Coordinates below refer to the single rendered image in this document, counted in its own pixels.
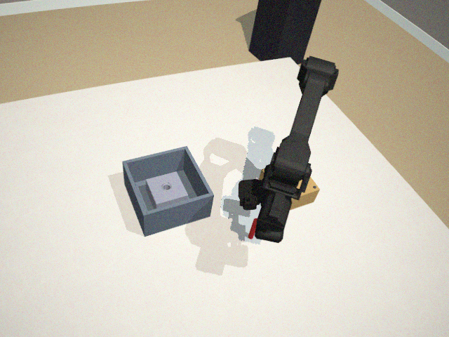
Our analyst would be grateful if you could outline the red peg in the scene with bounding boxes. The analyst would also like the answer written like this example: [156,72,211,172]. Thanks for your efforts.
[248,218,257,239]

